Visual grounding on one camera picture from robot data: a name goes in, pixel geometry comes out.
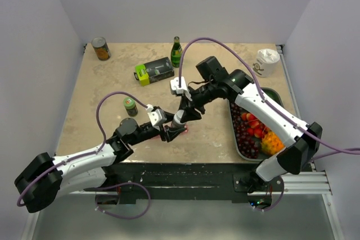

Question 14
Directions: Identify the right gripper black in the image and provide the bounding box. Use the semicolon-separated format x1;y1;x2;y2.
178;81;218;123

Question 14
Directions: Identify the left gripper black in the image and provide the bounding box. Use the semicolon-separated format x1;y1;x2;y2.
128;110;186;146

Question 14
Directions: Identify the grey pill bottle white cap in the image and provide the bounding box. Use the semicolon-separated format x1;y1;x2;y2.
171;110;187;129

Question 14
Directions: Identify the pink weekly pill organizer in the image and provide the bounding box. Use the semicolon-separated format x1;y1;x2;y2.
151;129;188;140

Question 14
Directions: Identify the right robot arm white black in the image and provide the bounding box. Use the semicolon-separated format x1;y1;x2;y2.
170;56;322;191

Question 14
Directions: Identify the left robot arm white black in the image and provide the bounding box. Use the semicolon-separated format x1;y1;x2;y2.
14;108;185;213

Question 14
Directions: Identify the green lid small jar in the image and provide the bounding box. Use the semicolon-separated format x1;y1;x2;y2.
123;97;138;117

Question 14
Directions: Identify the green black product box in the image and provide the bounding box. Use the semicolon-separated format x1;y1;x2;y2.
133;57;174;86

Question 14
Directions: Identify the green glass bottle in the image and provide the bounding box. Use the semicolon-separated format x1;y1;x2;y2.
170;36;182;67

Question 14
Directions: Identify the red grape bunch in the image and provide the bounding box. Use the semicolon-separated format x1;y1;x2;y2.
229;103;259;159

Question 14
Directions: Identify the red apples cluster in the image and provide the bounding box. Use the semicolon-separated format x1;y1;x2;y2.
240;112;271;139

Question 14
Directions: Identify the green lime fruit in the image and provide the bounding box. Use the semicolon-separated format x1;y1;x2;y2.
264;89;277;98

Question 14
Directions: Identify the grey fruit tray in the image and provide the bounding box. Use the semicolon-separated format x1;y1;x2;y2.
228;102;284;162

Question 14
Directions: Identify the yellow orange dragon fruit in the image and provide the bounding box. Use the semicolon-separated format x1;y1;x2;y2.
261;132;285;156

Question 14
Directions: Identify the white paper bag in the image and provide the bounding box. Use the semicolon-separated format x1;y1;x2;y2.
252;48;280;78

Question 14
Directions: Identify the tin can fruit label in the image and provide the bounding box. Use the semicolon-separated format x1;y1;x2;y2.
91;37;111;61

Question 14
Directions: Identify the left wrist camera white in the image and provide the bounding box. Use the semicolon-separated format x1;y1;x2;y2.
146;104;167;128

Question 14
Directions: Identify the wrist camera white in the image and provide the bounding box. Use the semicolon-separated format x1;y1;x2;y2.
170;76;192;101
146;104;167;128

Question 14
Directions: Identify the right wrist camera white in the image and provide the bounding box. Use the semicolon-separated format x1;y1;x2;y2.
170;76;192;101

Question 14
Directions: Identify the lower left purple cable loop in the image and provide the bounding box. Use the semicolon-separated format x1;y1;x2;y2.
94;181;152;220

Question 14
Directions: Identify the purple cable loop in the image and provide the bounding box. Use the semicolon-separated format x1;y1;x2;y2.
253;175;285;212
94;181;152;220

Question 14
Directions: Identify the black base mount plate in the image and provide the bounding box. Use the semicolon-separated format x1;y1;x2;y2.
97;162;268;203

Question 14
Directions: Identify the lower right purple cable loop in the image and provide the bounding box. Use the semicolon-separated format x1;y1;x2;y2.
253;175;285;212

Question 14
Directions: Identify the aluminium frame rail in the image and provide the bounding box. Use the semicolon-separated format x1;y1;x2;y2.
69;170;332;196

